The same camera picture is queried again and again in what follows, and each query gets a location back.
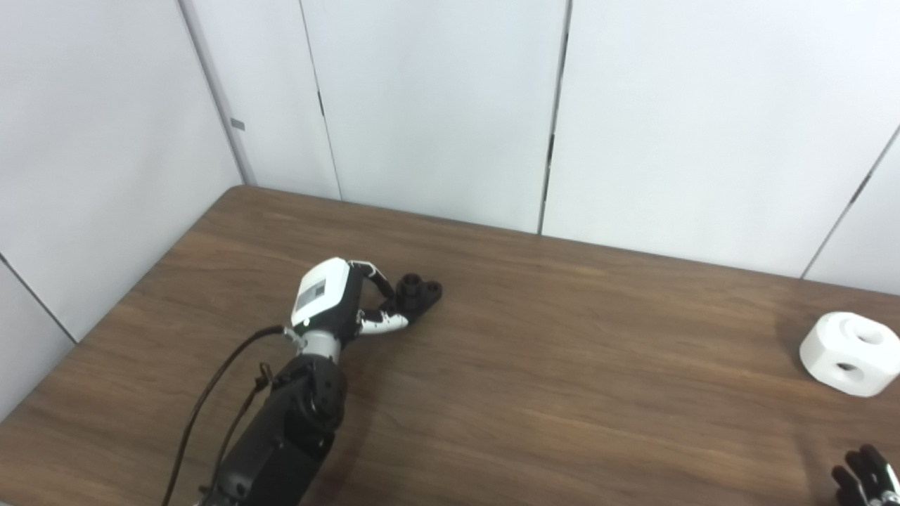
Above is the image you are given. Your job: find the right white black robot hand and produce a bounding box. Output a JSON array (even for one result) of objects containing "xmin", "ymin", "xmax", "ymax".
[{"xmin": 831, "ymin": 444, "xmax": 900, "ymax": 506}]

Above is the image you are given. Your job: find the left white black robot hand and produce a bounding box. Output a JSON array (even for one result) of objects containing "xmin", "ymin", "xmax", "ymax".
[{"xmin": 290, "ymin": 257, "xmax": 410, "ymax": 344}]

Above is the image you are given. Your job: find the black flanged holder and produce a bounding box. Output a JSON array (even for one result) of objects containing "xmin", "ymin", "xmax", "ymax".
[{"xmin": 394, "ymin": 274, "xmax": 444, "ymax": 323}]

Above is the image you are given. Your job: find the round white piece with holes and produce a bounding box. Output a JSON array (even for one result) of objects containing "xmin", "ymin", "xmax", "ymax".
[{"xmin": 799, "ymin": 312, "xmax": 900, "ymax": 398}]

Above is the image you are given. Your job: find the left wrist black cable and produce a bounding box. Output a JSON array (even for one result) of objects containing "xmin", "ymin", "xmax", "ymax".
[{"xmin": 162, "ymin": 325, "xmax": 296, "ymax": 506}]

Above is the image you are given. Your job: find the left arm thin wire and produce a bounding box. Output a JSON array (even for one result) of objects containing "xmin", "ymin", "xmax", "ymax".
[{"xmin": 211, "ymin": 362, "xmax": 273, "ymax": 493}]

